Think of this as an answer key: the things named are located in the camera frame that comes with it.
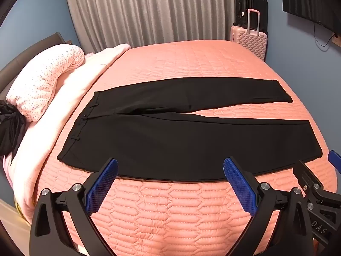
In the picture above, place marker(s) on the pink dotted pillow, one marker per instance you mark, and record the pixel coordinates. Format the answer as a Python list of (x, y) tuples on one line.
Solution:
[(45, 77)]

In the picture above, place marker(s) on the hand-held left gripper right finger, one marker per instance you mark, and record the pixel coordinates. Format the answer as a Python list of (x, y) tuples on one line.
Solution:
[(239, 184)]

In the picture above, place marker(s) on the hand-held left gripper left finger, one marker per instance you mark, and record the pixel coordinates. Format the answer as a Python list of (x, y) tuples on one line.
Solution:
[(102, 184)]

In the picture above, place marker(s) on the black pants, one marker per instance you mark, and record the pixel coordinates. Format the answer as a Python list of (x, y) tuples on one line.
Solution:
[(159, 138)]

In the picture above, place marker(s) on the pale pink blanket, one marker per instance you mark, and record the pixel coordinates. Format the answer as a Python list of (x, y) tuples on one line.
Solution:
[(74, 85)]

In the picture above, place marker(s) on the grey headboard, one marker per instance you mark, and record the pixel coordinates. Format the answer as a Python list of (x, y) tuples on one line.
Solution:
[(26, 50)]

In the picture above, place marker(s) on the pink suitcase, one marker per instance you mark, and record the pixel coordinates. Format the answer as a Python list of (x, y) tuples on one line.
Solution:
[(249, 41)]

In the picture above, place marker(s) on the grey curtain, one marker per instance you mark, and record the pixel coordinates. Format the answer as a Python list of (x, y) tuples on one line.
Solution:
[(154, 10)]

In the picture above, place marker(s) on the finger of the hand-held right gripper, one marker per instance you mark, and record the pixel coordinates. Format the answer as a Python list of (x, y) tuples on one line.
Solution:
[(306, 181), (335, 162)]

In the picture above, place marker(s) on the pink quilted bedspread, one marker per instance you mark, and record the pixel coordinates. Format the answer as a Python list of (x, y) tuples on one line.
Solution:
[(186, 58)]

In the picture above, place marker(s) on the black suitcase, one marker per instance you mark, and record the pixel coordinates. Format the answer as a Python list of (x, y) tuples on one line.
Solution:
[(246, 8)]

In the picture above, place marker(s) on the black cloth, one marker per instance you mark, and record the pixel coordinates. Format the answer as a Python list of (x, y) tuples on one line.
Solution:
[(9, 128)]

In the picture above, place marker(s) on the wall outlet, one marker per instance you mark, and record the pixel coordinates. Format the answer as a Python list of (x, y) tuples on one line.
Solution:
[(337, 39)]

